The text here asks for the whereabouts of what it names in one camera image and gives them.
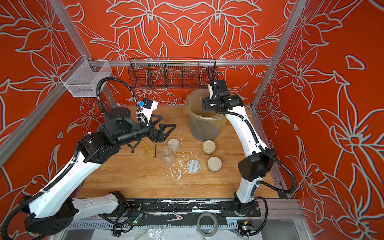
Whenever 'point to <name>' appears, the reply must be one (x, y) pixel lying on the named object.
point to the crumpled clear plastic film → (156, 233)
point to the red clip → (179, 217)
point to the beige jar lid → (173, 143)
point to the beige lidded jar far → (209, 147)
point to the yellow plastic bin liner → (193, 108)
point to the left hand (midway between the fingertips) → (168, 119)
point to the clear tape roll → (215, 224)
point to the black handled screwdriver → (155, 150)
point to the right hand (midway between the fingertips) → (211, 100)
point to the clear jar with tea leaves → (167, 154)
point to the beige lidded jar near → (214, 164)
